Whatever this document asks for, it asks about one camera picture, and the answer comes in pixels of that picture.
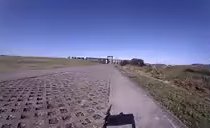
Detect pale gate-like structure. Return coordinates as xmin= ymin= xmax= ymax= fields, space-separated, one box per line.
xmin=106 ymin=55 xmax=115 ymax=65

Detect row of distant buildings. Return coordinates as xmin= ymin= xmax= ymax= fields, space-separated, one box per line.
xmin=67 ymin=55 xmax=123 ymax=65

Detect dark bushes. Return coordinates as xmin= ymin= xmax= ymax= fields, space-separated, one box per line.
xmin=120 ymin=57 xmax=146 ymax=67

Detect smooth grey concrete path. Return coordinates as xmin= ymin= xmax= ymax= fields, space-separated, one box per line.
xmin=103 ymin=63 xmax=189 ymax=128

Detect grid paver surface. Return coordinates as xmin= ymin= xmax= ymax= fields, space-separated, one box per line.
xmin=0 ymin=63 xmax=113 ymax=128

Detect flat dry grass field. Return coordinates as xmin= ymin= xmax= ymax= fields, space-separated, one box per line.
xmin=0 ymin=55 xmax=101 ymax=74

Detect rough grass verge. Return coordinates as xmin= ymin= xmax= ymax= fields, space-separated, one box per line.
xmin=114 ymin=63 xmax=210 ymax=128

